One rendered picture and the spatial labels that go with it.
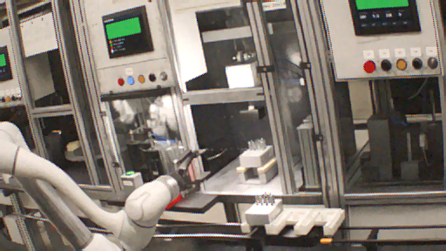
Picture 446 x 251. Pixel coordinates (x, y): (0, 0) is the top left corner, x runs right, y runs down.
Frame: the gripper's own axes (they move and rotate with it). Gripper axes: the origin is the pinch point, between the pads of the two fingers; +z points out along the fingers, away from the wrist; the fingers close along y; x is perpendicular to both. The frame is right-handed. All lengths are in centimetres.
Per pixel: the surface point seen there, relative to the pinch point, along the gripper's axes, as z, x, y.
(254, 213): 1.5, -17.0, -19.6
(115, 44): 18, 45, 46
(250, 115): 39.3, -0.7, 5.9
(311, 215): 9.5, -35.6, -24.4
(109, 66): 21, 53, 37
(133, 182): 8.1, 43.4, -12.1
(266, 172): 33.2, -6.6, -16.6
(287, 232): 4.6, -27.2, -29.0
